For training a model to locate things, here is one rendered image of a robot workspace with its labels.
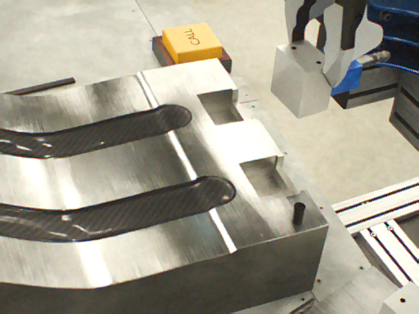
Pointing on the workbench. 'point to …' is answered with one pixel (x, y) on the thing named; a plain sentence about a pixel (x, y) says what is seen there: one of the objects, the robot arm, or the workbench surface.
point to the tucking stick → (42, 87)
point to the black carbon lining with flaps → (213, 188)
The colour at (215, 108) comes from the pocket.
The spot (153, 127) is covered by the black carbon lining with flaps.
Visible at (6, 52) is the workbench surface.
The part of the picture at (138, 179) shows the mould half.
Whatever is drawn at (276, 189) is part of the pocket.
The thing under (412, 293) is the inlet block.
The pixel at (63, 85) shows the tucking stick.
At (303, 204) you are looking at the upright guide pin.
